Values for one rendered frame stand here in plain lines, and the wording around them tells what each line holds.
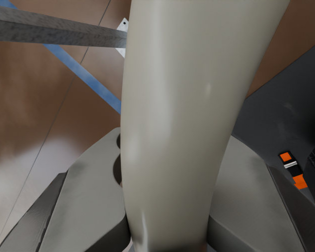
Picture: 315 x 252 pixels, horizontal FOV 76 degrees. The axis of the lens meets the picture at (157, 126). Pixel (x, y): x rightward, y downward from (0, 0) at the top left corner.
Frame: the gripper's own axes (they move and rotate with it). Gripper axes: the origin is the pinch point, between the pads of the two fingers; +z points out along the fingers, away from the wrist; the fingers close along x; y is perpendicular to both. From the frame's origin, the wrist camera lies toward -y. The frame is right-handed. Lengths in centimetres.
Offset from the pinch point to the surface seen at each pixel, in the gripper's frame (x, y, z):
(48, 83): -103, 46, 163
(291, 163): 77, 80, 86
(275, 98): 66, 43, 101
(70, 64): -76, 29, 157
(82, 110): -71, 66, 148
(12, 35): -51, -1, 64
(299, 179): 81, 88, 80
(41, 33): -46, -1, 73
